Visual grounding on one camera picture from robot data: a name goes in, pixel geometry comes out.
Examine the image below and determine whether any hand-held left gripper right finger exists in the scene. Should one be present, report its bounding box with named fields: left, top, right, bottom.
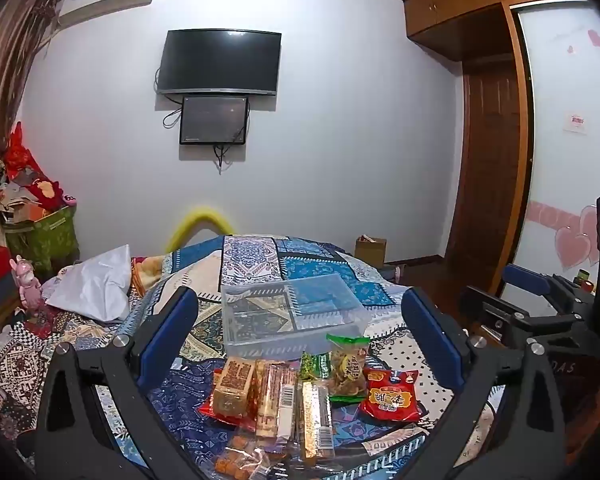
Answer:
left=401, top=287, right=581, bottom=480

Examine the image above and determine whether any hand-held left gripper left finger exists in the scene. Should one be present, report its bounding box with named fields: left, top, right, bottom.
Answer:
left=34, top=287, right=201, bottom=480

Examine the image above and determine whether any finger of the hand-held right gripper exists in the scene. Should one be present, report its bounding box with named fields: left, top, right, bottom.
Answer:
left=460, top=285, right=561, bottom=341
left=502, top=264, right=581, bottom=306

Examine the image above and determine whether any red snack packet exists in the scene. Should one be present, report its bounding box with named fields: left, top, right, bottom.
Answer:
left=357, top=369, right=424, bottom=427

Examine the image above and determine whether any tan toast slice packet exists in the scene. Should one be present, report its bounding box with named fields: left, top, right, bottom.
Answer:
left=200, top=356, right=258, bottom=428

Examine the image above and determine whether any green-topped fried snack packet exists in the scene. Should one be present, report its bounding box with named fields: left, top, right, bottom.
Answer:
left=326, top=332, right=372, bottom=403

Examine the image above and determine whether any clear plastic container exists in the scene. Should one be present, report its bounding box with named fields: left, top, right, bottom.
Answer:
left=221, top=274, right=365, bottom=361

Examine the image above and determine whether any green pea packet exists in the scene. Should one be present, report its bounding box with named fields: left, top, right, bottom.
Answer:
left=300, top=352, right=334, bottom=382

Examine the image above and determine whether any pale long bar packet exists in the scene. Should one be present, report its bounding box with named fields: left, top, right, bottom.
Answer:
left=254, top=360, right=299, bottom=442

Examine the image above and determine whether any golden long bar packet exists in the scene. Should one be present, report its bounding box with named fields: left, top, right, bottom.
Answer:
left=300, top=380, right=335, bottom=461

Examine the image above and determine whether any orange cube snack packet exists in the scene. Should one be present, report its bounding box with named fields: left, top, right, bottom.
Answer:
left=214, top=435, right=281, bottom=480

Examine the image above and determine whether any orange fleece blanket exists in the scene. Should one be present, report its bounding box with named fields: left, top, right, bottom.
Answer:
left=131, top=256, right=175, bottom=297

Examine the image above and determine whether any white plastic bag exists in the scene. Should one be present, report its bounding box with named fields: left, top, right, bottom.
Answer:
left=46, top=245, right=132, bottom=322

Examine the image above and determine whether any cardboard box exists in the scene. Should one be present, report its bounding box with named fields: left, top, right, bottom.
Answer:
left=355, top=235, right=387, bottom=269

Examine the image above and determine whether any blue patterned blanket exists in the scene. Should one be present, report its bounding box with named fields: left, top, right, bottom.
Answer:
left=0, top=234, right=501, bottom=480

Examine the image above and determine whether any brown wooden door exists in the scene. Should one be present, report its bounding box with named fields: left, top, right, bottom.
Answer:
left=445, top=57, right=524, bottom=296

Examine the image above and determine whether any yellow hoop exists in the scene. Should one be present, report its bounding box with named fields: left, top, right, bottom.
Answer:
left=166, top=206, right=236, bottom=253

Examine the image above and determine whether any pink toy figure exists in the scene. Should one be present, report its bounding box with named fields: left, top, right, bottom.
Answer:
left=12, top=255, right=46, bottom=318

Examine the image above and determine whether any green patterned box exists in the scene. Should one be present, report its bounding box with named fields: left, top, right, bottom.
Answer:
left=5, top=205, right=80, bottom=276

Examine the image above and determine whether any white heart-stickered sliding door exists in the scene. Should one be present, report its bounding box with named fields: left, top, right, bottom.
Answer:
left=500, top=0, right=600, bottom=301

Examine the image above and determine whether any green storage box with clutter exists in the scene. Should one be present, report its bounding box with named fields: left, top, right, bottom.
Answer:
left=0, top=122, right=78, bottom=213

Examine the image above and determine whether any wooden overhead cabinet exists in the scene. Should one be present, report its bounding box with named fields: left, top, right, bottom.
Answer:
left=404, top=0, right=586, bottom=61

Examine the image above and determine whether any brown curtain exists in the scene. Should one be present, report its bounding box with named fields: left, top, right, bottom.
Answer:
left=0, top=0, right=63, bottom=248

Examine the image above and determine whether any black hanging cable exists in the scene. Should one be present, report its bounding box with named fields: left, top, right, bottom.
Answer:
left=213, top=144, right=231, bottom=176

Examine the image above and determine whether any small black wall monitor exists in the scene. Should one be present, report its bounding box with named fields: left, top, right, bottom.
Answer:
left=179, top=95, right=251, bottom=146

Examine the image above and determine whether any black wall television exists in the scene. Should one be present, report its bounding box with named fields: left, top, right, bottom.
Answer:
left=156, top=30, right=282, bottom=97

